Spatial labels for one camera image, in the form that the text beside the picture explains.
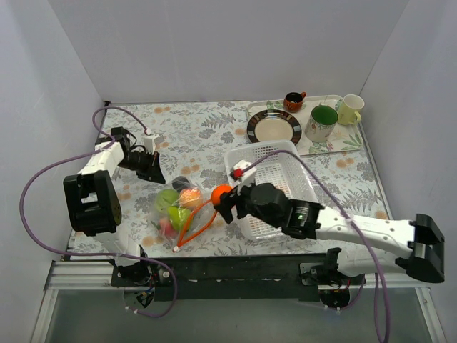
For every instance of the pale yellow mug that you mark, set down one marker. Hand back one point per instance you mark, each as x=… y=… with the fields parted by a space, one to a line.
x=349 y=111

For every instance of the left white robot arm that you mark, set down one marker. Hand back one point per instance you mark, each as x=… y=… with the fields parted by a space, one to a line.
x=94 y=208

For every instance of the fake green pear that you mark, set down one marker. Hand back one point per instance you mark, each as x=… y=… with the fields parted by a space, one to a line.
x=178 y=216

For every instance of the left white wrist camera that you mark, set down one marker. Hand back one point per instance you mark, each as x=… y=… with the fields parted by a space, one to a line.
x=151 y=142

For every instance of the fake dark eggplant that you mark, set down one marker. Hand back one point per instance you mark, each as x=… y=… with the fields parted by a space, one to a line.
x=180 y=183

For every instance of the fake green apple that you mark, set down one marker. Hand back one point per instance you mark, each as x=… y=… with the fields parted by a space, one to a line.
x=164 y=199

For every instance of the clear zip top bag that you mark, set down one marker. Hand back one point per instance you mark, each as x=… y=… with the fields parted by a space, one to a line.
x=199 y=221

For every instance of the floral table mat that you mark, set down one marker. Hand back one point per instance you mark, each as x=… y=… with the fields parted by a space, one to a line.
x=196 y=137

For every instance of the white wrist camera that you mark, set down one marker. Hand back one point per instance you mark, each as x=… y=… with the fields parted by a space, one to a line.
x=243 y=174
x=151 y=142

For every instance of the green inside floral mug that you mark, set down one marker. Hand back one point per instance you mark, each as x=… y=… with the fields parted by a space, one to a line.
x=321 y=123

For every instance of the dark rimmed plate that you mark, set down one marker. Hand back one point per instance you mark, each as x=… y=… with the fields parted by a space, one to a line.
x=274 y=125

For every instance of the small brown cup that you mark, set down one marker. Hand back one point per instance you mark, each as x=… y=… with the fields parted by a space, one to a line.
x=293 y=101

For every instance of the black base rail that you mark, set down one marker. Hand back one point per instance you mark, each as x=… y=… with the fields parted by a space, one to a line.
x=289 y=276

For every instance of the fake pink peach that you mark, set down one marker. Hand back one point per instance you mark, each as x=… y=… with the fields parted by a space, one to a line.
x=166 y=228

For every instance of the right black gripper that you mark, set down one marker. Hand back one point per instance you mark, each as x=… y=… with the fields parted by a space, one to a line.
x=233 y=201

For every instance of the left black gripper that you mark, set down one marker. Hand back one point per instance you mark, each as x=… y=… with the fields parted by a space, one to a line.
x=152 y=166

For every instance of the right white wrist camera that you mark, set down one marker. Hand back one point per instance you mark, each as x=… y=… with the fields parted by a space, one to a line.
x=243 y=174

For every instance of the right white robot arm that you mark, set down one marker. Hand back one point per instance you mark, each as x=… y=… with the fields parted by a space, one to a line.
x=415 y=247

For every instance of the fake orange peach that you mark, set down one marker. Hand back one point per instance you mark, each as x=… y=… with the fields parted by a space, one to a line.
x=190 y=198

